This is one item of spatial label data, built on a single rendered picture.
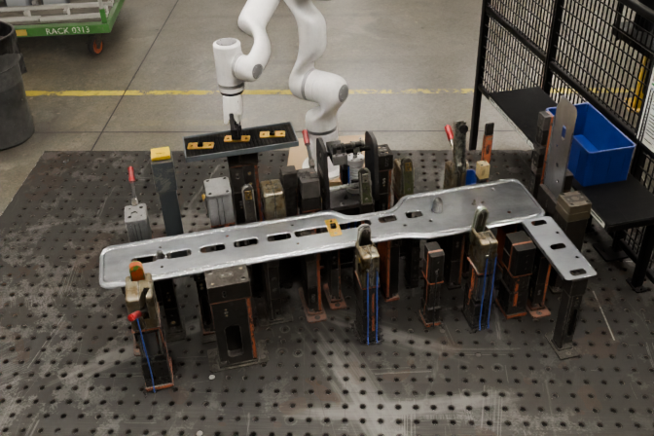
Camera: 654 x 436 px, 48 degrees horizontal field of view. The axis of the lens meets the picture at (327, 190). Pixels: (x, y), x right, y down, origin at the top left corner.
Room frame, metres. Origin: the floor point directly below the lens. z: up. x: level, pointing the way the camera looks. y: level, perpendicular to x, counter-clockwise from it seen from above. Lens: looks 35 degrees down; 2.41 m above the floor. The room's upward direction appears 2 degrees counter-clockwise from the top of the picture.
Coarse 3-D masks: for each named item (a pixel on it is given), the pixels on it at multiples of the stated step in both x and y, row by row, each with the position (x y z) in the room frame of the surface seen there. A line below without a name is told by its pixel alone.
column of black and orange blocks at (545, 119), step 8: (544, 112) 2.15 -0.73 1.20; (544, 120) 2.12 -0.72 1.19; (552, 120) 2.12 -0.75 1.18; (544, 128) 2.12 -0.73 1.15; (536, 136) 2.15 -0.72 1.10; (544, 136) 2.12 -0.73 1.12; (536, 144) 2.14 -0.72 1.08; (544, 144) 2.12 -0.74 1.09; (536, 152) 2.14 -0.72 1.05; (544, 152) 2.12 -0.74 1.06; (536, 160) 2.13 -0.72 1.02; (544, 160) 2.12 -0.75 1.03; (536, 168) 2.12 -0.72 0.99; (544, 168) 2.12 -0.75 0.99; (536, 176) 2.12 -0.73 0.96; (528, 184) 2.15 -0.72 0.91; (536, 184) 2.12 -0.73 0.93; (536, 192) 2.12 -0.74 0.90; (536, 200) 2.13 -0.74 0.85
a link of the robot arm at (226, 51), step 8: (224, 40) 2.12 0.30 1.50; (232, 40) 2.12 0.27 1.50; (216, 48) 2.08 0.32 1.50; (224, 48) 2.08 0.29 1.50; (232, 48) 2.08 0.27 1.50; (240, 48) 2.11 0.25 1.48; (216, 56) 2.09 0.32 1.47; (224, 56) 2.07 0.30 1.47; (232, 56) 2.07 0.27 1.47; (216, 64) 2.09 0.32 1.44; (224, 64) 2.07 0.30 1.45; (232, 64) 2.06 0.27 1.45; (216, 72) 2.10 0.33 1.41; (224, 72) 2.07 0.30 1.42; (232, 72) 2.06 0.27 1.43; (224, 80) 2.07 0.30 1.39; (232, 80) 2.07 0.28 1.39; (240, 80) 2.09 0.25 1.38
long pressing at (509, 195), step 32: (448, 192) 1.99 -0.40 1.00; (480, 192) 1.99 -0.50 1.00; (512, 192) 1.98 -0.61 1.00; (256, 224) 1.85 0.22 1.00; (288, 224) 1.85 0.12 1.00; (320, 224) 1.84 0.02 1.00; (384, 224) 1.83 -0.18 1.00; (416, 224) 1.83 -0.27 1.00; (448, 224) 1.82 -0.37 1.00; (512, 224) 1.82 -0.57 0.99; (128, 256) 1.72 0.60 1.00; (192, 256) 1.71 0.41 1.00; (224, 256) 1.70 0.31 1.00; (256, 256) 1.70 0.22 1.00; (288, 256) 1.70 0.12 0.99
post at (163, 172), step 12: (156, 168) 2.01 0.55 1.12; (168, 168) 2.02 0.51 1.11; (156, 180) 2.01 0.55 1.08; (168, 180) 2.02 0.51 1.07; (168, 192) 2.02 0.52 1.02; (168, 204) 2.02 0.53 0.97; (168, 216) 2.02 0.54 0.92; (180, 216) 2.03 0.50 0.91; (168, 228) 2.02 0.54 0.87; (180, 228) 2.02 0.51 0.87; (180, 252) 2.02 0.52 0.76
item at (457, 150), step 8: (456, 128) 2.07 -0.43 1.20; (464, 128) 2.04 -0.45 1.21; (456, 136) 2.06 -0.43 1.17; (464, 136) 2.07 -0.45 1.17; (456, 144) 2.06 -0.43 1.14; (464, 144) 2.06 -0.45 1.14; (456, 152) 2.05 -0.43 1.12; (464, 152) 2.06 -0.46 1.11; (456, 160) 2.05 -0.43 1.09; (464, 160) 2.05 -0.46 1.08; (456, 168) 2.04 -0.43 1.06; (464, 168) 2.05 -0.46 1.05
